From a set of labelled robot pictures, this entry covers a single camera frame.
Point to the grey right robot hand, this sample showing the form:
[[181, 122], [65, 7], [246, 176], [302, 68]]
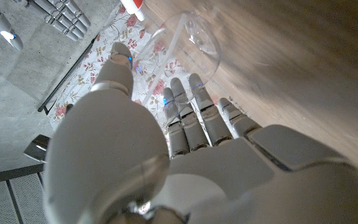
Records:
[[57, 18]]

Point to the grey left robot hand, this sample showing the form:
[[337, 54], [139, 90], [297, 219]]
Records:
[[120, 155]]

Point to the white toothpaste tube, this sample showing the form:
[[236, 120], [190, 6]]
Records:
[[134, 6]]

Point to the black pole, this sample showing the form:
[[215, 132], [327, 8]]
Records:
[[67, 76]]

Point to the floral backdrop cloth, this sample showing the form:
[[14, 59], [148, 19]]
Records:
[[120, 62]]

